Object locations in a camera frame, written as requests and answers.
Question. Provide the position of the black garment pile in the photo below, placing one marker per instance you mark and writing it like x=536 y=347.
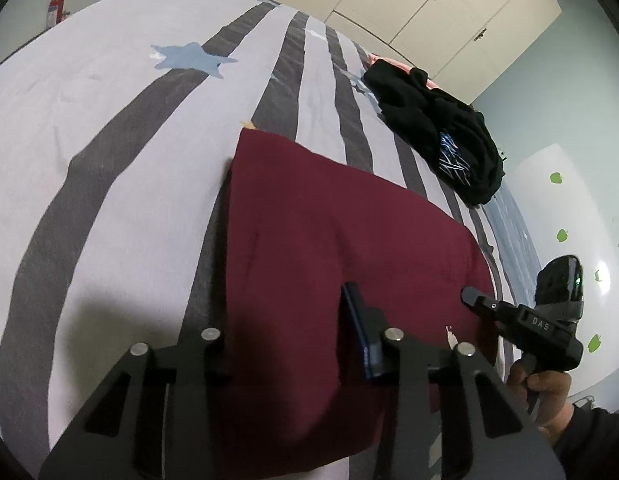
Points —
x=450 y=135

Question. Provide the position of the person's right hand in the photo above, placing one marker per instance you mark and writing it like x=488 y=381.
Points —
x=553 y=412

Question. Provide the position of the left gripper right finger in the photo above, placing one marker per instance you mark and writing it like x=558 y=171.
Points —
x=430 y=394

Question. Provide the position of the striped grey white bedsheet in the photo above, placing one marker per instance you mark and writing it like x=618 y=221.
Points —
x=116 y=130

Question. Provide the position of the cream wardrobe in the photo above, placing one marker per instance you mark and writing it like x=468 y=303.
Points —
x=464 y=45

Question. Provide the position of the pink garment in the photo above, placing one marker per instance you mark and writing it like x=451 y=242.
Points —
x=372 y=59

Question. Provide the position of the maroon t-shirt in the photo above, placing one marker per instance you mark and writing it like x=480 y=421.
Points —
x=299 y=227

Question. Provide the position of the red fire extinguisher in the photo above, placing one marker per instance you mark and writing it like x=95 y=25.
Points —
x=55 y=13

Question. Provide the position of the dark sleeve forearm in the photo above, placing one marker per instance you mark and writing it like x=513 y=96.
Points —
x=589 y=447

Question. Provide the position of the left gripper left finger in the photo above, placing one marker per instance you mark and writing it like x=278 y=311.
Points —
x=154 y=416

